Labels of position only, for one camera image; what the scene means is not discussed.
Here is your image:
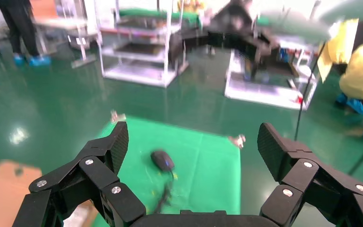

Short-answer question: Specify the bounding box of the white frame workbench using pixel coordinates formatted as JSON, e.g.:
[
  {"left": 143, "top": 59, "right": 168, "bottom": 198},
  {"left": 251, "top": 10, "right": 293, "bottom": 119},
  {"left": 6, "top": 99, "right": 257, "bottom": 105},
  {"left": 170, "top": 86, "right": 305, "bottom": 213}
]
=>
[{"left": 31, "top": 0, "right": 97, "bottom": 69}]

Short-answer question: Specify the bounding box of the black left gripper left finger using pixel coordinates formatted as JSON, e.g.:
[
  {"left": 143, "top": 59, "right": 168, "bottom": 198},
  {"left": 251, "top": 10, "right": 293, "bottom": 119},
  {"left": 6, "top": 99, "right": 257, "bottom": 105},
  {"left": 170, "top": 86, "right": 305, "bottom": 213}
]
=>
[{"left": 12, "top": 121, "right": 147, "bottom": 227}]

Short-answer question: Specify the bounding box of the yellow hanging cloth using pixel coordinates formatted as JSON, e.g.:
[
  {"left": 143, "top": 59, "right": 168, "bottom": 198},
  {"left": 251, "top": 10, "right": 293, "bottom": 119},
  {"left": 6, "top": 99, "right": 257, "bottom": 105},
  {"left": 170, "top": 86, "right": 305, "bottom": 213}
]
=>
[{"left": 318, "top": 18, "right": 360, "bottom": 84}]

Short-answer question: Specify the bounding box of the white shelving rack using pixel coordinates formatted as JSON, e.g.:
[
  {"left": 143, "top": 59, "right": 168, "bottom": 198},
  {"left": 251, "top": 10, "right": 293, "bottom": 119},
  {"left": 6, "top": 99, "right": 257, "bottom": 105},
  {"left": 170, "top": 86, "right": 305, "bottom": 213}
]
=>
[{"left": 97, "top": 0, "right": 201, "bottom": 88}]

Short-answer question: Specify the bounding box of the white low equipment cart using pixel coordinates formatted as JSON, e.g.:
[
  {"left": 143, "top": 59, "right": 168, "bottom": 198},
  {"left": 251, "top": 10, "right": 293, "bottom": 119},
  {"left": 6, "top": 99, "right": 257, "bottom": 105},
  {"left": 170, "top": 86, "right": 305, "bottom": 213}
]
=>
[{"left": 225, "top": 34, "right": 321, "bottom": 111}]

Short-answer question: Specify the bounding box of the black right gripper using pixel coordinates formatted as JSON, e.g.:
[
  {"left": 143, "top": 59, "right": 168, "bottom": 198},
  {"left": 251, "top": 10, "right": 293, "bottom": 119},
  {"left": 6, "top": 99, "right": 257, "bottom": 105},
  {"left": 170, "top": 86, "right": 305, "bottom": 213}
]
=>
[{"left": 206, "top": 0, "right": 279, "bottom": 63}]

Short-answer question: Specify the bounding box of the brown cardboard box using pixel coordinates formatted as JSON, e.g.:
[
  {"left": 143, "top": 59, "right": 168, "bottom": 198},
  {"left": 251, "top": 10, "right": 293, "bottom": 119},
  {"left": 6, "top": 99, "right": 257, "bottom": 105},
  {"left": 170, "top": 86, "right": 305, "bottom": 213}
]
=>
[{"left": 0, "top": 157, "right": 99, "bottom": 227}]

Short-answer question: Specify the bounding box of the metal binder clip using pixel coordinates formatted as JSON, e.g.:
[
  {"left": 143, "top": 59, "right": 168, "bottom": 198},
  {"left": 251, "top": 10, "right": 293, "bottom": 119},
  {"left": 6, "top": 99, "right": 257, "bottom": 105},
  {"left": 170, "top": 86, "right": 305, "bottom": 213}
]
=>
[{"left": 228, "top": 134, "right": 246, "bottom": 149}]

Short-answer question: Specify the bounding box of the person in black trousers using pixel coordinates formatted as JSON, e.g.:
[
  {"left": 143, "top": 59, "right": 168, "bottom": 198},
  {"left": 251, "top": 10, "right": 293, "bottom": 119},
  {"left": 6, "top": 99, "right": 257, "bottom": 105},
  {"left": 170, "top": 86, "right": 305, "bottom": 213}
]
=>
[{"left": 0, "top": 0, "right": 52, "bottom": 67}]

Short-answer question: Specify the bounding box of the green table mat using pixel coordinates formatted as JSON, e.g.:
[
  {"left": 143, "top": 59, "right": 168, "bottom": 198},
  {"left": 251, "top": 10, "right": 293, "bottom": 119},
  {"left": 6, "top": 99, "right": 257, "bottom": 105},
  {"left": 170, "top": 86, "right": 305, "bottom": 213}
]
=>
[{"left": 90, "top": 116, "right": 242, "bottom": 227}]

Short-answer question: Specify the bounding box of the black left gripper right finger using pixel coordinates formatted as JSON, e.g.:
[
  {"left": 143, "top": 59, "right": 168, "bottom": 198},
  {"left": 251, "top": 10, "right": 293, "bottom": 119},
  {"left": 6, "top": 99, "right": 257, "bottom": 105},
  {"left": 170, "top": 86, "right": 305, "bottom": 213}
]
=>
[{"left": 257, "top": 122, "right": 363, "bottom": 227}]

